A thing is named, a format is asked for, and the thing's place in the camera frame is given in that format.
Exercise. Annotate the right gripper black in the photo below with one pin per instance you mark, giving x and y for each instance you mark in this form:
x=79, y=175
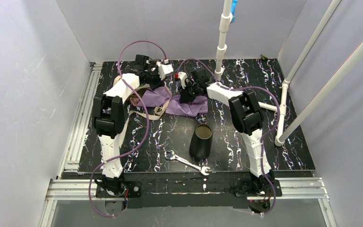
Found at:
x=187, y=92

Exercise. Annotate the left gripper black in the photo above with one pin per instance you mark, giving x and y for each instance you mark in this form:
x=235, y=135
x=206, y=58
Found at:
x=153, y=78

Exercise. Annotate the purple wrapping paper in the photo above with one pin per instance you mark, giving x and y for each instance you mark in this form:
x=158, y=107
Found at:
x=175, y=101

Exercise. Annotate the cream ribbon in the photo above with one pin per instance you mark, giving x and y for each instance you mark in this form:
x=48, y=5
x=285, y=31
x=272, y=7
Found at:
x=144, y=112

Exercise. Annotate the pink flower bunch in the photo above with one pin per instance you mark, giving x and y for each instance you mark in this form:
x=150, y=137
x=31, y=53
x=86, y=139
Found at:
x=134, y=100

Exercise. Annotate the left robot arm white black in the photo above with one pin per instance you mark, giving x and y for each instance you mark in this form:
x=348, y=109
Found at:
x=108, y=115

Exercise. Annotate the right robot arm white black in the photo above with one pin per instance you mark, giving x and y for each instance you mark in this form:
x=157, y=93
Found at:
x=246, y=113

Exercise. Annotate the black vase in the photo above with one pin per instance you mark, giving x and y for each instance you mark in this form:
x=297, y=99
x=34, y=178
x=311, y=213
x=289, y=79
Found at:
x=201, y=141

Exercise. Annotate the silver wrench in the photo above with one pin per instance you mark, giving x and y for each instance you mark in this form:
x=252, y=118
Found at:
x=170, y=155

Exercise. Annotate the blue clip on pipe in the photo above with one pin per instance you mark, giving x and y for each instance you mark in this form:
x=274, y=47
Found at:
x=232, y=10

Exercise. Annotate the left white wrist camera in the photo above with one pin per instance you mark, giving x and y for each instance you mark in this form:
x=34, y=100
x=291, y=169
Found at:
x=164, y=69

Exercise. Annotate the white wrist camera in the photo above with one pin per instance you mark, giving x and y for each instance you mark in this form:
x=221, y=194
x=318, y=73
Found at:
x=181, y=77
x=164, y=69

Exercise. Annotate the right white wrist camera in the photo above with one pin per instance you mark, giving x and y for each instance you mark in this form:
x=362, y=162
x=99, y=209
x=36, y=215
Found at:
x=181, y=77

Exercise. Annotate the white pvc pipe frame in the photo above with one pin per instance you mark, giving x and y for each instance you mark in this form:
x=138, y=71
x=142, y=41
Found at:
x=322, y=61

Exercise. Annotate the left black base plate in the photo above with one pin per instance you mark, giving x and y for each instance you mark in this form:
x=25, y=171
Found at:
x=118, y=189

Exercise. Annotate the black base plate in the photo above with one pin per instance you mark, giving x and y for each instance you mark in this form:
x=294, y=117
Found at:
x=118, y=189
x=248, y=188

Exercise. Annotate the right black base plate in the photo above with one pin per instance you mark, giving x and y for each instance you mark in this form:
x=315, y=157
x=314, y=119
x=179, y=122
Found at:
x=248, y=188

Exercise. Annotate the aluminium rail frame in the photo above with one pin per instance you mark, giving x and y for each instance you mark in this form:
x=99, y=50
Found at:
x=168, y=194

